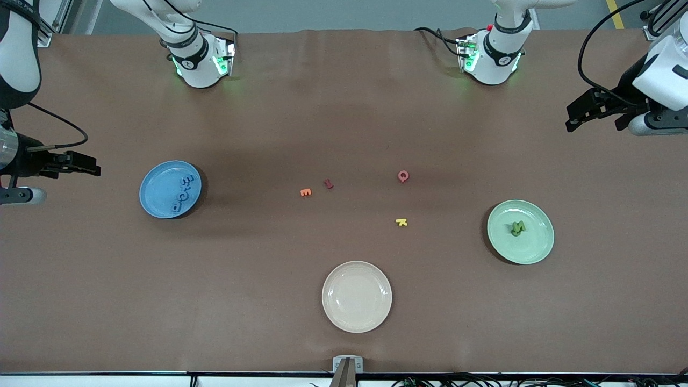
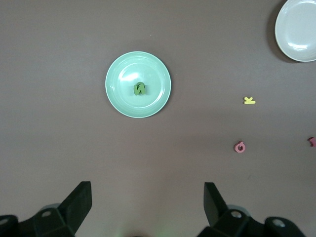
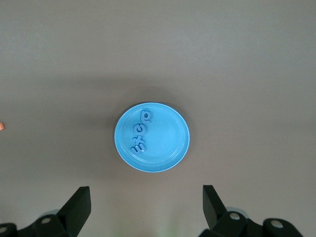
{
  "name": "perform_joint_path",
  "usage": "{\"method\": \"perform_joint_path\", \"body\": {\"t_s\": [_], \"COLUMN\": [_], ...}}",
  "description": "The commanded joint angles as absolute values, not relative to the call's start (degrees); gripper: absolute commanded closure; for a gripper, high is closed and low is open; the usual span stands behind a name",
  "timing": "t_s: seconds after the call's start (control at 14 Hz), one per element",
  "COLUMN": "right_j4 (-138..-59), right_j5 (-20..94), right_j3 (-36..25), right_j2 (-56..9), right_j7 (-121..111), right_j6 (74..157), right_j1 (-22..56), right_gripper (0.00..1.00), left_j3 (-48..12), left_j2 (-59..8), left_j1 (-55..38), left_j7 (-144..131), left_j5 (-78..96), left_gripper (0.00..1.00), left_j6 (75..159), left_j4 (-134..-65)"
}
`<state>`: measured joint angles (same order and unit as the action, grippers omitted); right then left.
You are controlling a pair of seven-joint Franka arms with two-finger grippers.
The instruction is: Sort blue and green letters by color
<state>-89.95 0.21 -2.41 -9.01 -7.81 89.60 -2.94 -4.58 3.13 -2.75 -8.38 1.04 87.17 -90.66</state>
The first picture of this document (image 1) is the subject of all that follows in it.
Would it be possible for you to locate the brown table mat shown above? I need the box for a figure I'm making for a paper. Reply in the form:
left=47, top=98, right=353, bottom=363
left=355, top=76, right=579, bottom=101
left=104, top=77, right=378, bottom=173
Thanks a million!
left=0, top=28, right=688, bottom=375

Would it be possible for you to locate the aluminium frame profile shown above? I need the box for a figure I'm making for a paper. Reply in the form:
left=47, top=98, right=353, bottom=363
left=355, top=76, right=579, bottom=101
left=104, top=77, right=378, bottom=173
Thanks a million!
left=35, top=0, right=73, bottom=48
left=640, top=0, right=679, bottom=41

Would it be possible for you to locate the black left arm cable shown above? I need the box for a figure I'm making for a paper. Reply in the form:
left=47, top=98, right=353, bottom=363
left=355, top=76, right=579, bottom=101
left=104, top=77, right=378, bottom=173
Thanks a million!
left=578, top=0, right=654, bottom=105

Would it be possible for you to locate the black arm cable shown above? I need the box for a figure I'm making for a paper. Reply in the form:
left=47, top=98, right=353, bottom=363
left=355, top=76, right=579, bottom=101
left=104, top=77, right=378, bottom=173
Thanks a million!
left=26, top=102, right=89, bottom=151
left=578, top=0, right=654, bottom=105

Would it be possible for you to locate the grey metal bracket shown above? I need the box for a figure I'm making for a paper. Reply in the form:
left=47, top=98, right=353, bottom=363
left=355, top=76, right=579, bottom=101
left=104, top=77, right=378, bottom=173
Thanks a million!
left=333, top=355, right=364, bottom=373

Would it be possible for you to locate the light green plate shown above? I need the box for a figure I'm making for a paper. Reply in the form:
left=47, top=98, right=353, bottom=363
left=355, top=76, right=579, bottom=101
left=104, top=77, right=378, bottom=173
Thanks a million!
left=486, top=200, right=555, bottom=265

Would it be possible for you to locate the grey camera stand pole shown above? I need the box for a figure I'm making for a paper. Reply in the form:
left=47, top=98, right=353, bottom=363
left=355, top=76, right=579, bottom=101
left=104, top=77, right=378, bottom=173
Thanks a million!
left=329, top=358, right=357, bottom=387

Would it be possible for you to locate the black base cable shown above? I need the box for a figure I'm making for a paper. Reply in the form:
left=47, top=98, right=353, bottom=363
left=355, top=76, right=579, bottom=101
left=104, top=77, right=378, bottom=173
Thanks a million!
left=414, top=26, right=464, bottom=59

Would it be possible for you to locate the blue plate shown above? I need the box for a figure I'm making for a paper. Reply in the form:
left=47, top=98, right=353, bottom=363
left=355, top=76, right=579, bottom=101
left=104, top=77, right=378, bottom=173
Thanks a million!
left=139, top=160, right=203, bottom=219

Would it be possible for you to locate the beige plate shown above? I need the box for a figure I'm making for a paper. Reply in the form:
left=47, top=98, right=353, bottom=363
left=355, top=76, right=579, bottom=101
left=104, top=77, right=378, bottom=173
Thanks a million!
left=321, top=261, right=393, bottom=334

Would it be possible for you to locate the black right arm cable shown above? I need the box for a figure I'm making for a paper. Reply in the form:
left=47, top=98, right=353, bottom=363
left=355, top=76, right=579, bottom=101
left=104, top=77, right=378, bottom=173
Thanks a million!
left=26, top=102, right=89, bottom=151

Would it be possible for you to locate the black cable bundle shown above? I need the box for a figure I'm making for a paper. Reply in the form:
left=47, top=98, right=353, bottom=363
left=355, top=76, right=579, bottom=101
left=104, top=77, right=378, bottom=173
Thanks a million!
left=390, top=371, right=688, bottom=387

